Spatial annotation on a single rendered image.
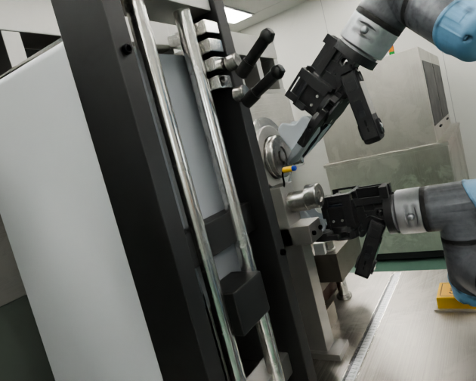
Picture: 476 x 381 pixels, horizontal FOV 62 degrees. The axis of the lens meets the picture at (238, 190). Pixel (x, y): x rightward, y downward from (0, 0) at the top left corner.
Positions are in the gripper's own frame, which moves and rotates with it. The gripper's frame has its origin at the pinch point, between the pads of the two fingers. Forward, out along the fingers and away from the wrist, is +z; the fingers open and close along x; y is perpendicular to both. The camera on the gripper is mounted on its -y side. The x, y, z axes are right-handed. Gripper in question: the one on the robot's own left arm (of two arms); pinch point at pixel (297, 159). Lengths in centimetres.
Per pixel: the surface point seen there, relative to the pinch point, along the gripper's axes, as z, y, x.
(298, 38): 48, 192, -448
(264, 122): -2.1, 8.5, 1.5
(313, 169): 173, 75, -449
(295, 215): 6.1, -6.3, 4.7
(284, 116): 21, 32, -80
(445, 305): 7.9, -36.0, -10.9
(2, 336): 37, 13, 37
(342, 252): 14.2, -16.4, -12.0
